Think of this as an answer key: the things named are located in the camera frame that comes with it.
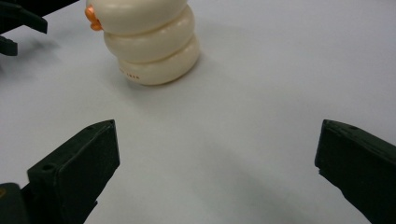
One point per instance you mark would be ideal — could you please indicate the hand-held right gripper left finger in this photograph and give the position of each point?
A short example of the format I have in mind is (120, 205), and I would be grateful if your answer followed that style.
(77, 174)

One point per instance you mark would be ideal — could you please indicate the cream ringed holder orange beak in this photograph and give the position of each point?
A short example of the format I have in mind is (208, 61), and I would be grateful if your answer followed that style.
(149, 40)

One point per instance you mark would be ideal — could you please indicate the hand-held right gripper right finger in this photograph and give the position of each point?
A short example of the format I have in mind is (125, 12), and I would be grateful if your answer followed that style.
(361, 168)

